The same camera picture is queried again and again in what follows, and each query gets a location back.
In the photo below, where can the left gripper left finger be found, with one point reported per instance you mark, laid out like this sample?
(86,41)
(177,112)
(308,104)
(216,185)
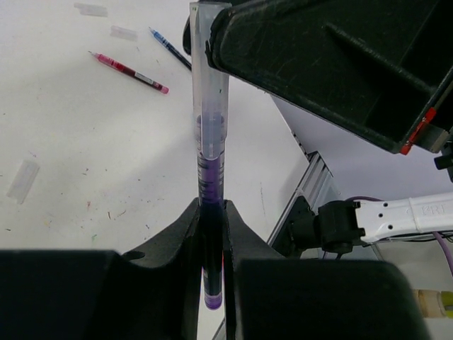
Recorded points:
(149,292)

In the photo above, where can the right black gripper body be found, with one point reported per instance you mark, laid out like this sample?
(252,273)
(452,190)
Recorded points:
(427,108)

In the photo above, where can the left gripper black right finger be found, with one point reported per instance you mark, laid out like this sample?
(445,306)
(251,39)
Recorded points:
(271,297)

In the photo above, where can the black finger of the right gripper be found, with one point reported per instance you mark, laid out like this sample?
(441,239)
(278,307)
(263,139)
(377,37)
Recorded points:
(340,60)

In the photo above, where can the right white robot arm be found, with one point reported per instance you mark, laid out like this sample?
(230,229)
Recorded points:
(340,225)

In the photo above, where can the purple pen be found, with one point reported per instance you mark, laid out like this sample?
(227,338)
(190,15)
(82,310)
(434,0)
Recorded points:
(210,178)

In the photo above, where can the dark blue pen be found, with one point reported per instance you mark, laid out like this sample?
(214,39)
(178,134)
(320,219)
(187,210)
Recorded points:
(170,48)

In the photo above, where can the red pen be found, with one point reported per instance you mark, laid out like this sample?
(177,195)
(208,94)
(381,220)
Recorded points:
(121,68)

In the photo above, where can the aluminium rail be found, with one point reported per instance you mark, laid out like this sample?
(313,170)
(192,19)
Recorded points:
(315,188)

